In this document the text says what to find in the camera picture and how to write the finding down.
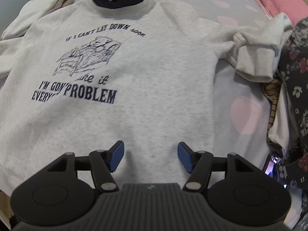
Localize grey printed sweatshirt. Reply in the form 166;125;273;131
1;0;292;194

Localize beige folded garment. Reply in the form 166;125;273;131
51;0;75;11

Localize dark floral fabric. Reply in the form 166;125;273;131
278;18;307;190

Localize polka dot bed sheet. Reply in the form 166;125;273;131
57;0;304;231

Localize smartphone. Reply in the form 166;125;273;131
262;151;282;178

